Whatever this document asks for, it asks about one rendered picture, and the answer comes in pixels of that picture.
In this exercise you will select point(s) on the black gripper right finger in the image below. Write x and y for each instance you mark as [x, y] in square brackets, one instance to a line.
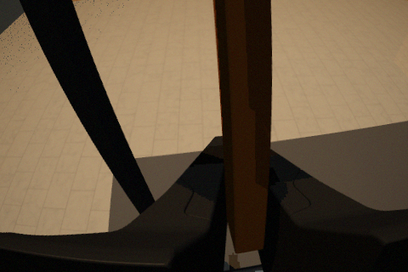
[311, 227]

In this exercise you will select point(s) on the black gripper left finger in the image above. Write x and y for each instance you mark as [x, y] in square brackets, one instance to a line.
[184, 231]

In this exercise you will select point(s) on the orange handle with grey loop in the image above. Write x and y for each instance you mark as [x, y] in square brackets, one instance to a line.
[244, 45]

